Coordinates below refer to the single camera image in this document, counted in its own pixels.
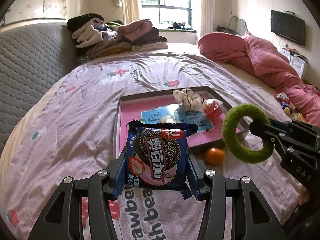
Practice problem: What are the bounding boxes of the green fuzzy ring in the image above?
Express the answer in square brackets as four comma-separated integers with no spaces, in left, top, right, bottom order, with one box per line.
[222,103,275,164]

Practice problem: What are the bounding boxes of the cream spotted cloth pouch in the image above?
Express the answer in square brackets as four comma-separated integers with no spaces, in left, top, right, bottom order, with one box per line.
[172,88,205,112]

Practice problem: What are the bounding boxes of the blue oreo cookie packet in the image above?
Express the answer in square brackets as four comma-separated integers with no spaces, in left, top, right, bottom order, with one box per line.
[125,120,198,199]

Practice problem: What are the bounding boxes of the red snack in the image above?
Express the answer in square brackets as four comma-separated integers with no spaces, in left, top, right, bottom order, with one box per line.
[159,115,178,124]

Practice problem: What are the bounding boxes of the small toys by blanket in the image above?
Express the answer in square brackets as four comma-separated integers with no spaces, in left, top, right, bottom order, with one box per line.
[275,93,305,122]

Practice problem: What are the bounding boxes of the white drawer cabinet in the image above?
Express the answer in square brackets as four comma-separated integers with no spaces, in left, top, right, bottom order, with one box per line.
[278,48,309,79]

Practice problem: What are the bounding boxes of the brown tray with pink book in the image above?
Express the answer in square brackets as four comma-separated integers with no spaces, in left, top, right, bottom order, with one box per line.
[113,86,231,158]

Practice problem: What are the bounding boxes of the pink quilted blanket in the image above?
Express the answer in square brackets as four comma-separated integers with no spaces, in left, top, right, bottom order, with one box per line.
[197,32,319,127]

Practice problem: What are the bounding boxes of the pink strawberry print bedspread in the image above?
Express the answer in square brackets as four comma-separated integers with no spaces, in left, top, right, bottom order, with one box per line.
[1,51,305,239]

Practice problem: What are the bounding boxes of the white right curtain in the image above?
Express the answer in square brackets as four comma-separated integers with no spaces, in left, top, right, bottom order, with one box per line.
[200,0,215,37]

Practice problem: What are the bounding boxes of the grey quilted headboard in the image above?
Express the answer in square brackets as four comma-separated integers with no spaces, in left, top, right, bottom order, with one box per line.
[0,23,76,148]

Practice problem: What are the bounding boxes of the pile of folded clothes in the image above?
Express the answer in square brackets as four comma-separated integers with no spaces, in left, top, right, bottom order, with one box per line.
[67,14,168,60]

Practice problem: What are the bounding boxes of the cream left curtain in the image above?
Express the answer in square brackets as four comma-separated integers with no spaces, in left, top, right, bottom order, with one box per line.
[112,0,140,25]

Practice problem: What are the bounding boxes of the black wall television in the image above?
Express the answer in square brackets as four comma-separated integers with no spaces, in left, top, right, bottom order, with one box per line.
[271,10,306,46]

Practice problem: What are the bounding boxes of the window with dark frame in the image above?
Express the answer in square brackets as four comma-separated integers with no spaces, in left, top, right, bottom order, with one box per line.
[139,0,193,29]

